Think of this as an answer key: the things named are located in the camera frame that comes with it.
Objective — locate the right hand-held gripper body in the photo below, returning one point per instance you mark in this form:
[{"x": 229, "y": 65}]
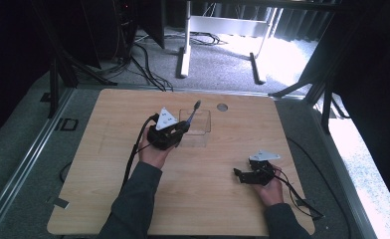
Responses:
[{"x": 261, "y": 167}]

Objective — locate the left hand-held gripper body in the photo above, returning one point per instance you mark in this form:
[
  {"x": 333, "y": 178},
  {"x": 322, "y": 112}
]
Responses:
[{"x": 163, "y": 132}]

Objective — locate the person's left hand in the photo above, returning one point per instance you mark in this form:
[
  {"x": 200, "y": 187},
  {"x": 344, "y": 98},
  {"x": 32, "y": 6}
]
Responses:
[{"x": 155, "y": 156}]

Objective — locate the person's right hand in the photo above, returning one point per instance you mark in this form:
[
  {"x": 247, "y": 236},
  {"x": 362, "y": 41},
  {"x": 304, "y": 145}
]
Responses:
[{"x": 270, "y": 194}]

